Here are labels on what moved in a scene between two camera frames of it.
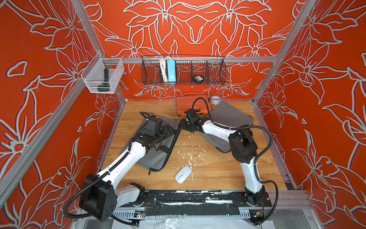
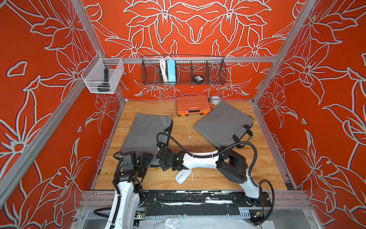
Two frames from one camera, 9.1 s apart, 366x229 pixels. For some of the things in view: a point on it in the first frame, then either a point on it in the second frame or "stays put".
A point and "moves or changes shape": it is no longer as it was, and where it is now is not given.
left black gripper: (167, 130) -> (145, 162)
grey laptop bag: (152, 160) moves or changes shape
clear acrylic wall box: (103, 75) stays put
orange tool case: (199, 103) stays put
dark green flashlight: (105, 86) stays put
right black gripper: (185, 123) -> (164, 165)
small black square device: (198, 78) stays put
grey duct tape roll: (215, 99) stays put
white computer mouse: (183, 174) stays put
